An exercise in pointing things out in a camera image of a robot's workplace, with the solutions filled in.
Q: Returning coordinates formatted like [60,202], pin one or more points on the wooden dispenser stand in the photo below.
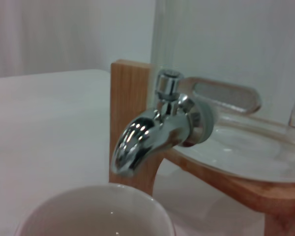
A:
[127,98]

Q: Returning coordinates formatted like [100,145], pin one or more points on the chrome faucet tap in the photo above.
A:
[147,132]

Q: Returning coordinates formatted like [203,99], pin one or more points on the clear glass water dispenser jar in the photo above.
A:
[236,49]

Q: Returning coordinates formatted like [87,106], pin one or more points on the red cup with white inside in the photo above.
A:
[93,211]

